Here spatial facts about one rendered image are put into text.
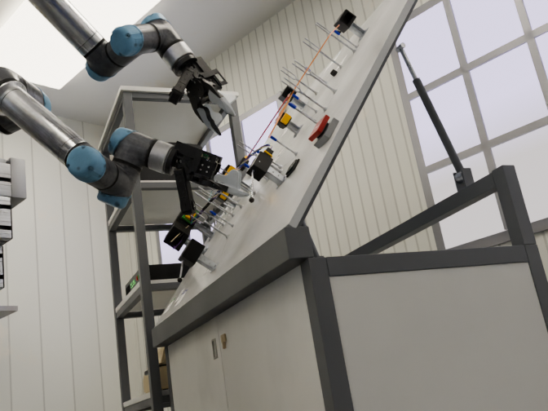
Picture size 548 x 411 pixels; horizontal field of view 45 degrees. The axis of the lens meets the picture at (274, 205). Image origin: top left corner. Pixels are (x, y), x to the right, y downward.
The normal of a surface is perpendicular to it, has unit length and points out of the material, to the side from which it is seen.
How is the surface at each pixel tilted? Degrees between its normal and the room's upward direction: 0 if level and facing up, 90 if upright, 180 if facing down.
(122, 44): 114
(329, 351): 90
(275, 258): 90
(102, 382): 90
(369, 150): 90
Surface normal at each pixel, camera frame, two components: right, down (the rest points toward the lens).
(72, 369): 0.70, -0.32
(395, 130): -0.70, -0.11
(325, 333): 0.38, -0.33
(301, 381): -0.91, 0.02
